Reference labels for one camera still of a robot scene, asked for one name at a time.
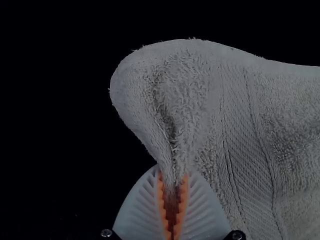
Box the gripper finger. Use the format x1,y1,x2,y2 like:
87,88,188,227
100,164,172,240
174,173,247,240

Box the pale towel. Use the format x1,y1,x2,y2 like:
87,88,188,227
108,37,320,240

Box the black mat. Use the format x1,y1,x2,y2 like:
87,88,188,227
0,0,320,240

